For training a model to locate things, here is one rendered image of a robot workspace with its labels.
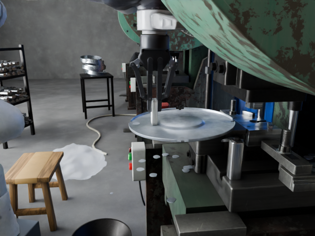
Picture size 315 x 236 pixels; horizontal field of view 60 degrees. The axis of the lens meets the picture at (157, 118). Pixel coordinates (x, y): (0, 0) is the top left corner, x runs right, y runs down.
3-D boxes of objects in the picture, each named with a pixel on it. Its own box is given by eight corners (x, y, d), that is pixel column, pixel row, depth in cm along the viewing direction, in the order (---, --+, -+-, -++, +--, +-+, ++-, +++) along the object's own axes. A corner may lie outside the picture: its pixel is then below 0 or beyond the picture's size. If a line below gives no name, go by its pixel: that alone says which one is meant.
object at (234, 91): (245, 113, 67) (247, 90, 65) (218, 96, 86) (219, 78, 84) (306, 110, 69) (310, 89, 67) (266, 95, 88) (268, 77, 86)
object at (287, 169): (292, 192, 56) (300, 145, 53) (255, 158, 72) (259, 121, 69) (319, 190, 57) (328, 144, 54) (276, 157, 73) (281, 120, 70)
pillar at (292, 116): (287, 147, 72) (295, 94, 68) (282, 144, 74) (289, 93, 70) (295, 147, 72) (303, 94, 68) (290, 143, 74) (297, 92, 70)
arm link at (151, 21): (135, 12, 71) (136, 34, 73) (139, 7, 59) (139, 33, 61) (182, 13, 73) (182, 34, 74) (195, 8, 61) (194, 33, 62)
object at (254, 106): (251, 109, 75) (252, 96, 74) (243, 105, 79) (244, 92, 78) (261, 109, 75) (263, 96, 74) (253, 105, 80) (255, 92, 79)
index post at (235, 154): (229, 180, 61) (233, 140, 58) (225, 173, 64) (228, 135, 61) (242, 179, 61) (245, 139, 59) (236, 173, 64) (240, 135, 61)
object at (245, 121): (247, 146, 72) (249, 130, 71) (227, 128, 86) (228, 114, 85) (279, 144, 73) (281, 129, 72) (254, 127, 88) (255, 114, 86)
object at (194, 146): (153, 180, 72) (153, 131, 68) (148, 158, 86) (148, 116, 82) (243, 174, 75) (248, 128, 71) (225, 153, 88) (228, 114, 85)
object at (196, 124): (136, 110, 91) (136, 108, 90) (224, 108, 89) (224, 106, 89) (119, 143, 63) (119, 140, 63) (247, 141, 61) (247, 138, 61)
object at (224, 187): (229, 213, 59) (231, 188, 58) (184, 139, 102) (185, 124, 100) (355, 203, 63) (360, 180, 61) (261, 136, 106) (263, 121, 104)
